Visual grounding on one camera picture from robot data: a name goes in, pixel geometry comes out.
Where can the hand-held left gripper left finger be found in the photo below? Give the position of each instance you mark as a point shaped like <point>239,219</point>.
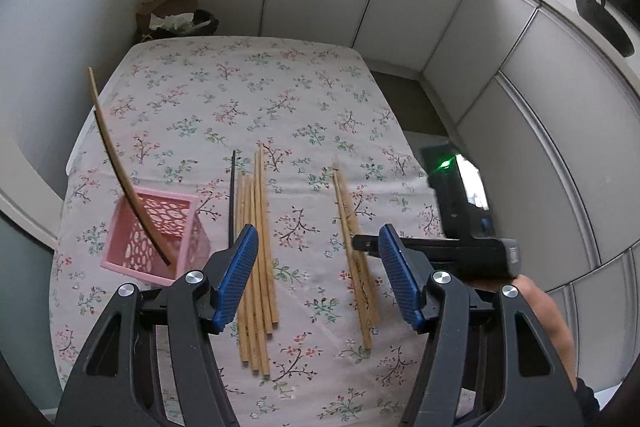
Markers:
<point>237,277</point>

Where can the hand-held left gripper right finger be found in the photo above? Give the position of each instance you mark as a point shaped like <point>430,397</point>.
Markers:
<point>400,277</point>

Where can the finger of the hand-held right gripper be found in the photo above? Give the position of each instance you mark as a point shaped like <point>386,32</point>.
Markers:
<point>365,243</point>

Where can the pink perforated plastic basket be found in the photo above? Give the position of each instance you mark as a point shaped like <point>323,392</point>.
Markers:
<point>175,227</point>

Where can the person's right forearm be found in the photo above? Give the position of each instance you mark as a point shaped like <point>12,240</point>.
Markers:
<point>550,332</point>

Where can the black chopstick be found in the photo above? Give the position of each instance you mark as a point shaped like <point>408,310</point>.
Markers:
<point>232,197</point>

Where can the floral tablecloth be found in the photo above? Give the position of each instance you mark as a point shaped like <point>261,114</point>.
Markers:
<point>250,82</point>

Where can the white table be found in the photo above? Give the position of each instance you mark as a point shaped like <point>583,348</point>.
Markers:
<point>80,147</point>

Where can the black wok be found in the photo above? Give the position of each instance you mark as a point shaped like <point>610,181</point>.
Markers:
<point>600,22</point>

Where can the black trash bin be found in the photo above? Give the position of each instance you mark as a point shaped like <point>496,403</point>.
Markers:
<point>207,24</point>

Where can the crumpled white paper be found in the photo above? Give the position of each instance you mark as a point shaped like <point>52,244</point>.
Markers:
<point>170,21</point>

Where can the brown cardboard box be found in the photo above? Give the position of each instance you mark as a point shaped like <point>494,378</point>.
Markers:
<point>170,2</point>

